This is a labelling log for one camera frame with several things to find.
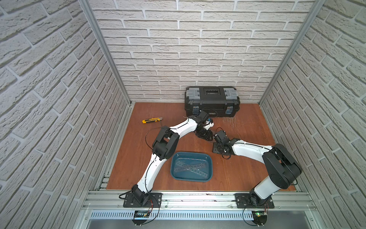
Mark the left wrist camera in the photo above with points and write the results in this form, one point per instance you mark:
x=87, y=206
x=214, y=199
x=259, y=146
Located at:
x=209, y=123

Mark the teal plastic tray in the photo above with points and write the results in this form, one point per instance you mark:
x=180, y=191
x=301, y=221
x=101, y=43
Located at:
x=192, y=158

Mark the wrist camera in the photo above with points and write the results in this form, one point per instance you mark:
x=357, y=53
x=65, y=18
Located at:
x=209, y=123
x=221, y=137

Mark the yellow utility knife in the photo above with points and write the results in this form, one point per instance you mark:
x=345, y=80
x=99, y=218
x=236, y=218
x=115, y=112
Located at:
x=152, y=120

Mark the right controller board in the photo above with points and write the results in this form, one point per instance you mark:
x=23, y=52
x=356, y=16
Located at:
x=259, y=218

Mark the left controller board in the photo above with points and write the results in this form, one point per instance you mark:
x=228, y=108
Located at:
x=140, y=217

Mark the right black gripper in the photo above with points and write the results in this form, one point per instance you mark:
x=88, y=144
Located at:
x=214, y=148

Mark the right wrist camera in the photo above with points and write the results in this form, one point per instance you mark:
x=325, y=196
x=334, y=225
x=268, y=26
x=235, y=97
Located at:
x=221, y=137

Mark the clear stencil ruler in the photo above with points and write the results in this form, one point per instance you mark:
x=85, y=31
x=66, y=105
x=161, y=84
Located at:
x=203, y=165
x=183, y=167
x=201, y=173

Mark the black plastic toolbox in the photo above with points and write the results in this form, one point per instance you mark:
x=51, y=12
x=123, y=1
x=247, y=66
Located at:
x=217, y=101

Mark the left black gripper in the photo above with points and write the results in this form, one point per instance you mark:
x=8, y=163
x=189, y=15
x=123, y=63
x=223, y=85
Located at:
x=204, y=133

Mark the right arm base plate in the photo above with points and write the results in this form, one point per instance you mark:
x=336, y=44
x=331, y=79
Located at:
x=251, y=201

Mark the controller board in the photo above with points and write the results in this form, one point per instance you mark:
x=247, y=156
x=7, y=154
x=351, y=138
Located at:
x=259, y=218
x=140, y=217

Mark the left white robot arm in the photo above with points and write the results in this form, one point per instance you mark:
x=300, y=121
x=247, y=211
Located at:
x=164, y=146

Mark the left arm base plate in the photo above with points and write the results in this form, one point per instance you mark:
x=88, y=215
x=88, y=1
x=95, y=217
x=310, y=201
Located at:
x=154, y=200

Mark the aluminium front rail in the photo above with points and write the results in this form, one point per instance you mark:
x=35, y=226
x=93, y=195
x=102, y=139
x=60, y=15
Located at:
x=199, y=200

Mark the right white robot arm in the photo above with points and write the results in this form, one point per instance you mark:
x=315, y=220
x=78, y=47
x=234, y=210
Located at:
x=282, y=168

